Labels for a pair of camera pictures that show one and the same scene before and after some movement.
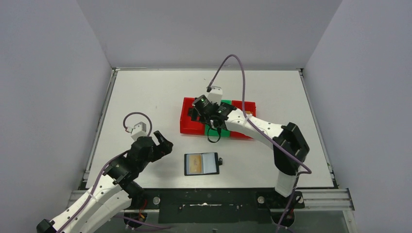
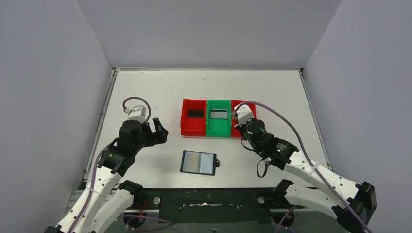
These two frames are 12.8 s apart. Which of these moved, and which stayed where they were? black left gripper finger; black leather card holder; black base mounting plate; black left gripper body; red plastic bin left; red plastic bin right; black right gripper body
Moved: black left gripper finger; black left gripper body; black right gripper body
Stayed: red plastic bin left; red plastic bin right; black leather card holder; black base mounting plate
